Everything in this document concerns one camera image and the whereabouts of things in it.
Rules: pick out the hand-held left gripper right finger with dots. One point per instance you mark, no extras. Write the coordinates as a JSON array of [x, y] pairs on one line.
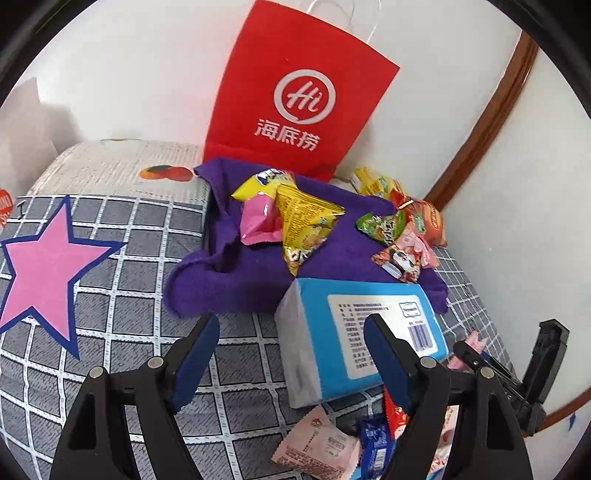
[[390, 369]]

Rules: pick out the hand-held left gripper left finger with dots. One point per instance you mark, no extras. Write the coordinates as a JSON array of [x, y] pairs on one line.
[[196, 364]]

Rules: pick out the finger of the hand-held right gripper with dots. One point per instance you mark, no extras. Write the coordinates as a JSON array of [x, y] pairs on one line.
[[464, 350]]

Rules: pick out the pale pink snack packet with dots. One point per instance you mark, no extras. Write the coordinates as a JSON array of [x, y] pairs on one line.
[[474, 342]]

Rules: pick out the red white snack packet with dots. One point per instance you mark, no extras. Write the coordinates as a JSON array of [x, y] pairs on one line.
[[395, 413], [447, 431]]

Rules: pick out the small blue snack packet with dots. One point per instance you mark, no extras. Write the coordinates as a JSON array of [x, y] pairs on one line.
[[376, 443]]

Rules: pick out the red candy packet with figure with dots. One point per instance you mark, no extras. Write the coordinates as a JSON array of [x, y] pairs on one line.
[[399, 263]]

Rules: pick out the small pink white packet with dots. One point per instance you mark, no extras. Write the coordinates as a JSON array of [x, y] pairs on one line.
[[314, 445]]

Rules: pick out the green snack packet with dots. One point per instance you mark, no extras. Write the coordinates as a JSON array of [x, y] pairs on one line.
[[381, 226]]

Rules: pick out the yellow pink snack packet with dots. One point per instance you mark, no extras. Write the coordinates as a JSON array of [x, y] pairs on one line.
[[258, 221]]

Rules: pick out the yellow triangular snack packet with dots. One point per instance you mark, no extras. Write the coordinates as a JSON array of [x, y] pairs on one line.
[[304, 221]]

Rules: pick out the brown baseboard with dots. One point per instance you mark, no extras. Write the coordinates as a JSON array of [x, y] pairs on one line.
[[556, 417]]

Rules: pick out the blue tissue box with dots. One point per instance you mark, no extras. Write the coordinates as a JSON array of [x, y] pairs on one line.
[[323, 332]]

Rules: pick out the grey checked tablecloth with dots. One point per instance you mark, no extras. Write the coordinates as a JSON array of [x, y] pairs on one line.
[[138, 295]]

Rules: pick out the purple cloth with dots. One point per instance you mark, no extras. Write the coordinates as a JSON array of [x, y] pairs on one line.
[[332, 263]]

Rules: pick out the orange chips bag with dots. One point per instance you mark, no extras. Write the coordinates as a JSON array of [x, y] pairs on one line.
[[431, 221]]

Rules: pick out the yellow chips bag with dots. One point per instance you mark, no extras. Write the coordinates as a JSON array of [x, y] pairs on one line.
[[374, 182]]

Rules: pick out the white plastic bag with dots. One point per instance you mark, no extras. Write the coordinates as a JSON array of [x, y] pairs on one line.
[[27, 129]]

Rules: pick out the red paper bag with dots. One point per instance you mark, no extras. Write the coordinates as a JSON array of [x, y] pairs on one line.
[[295, 69]]

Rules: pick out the brown wooden door frame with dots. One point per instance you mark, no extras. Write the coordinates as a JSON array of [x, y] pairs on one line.
[[489, 124]]

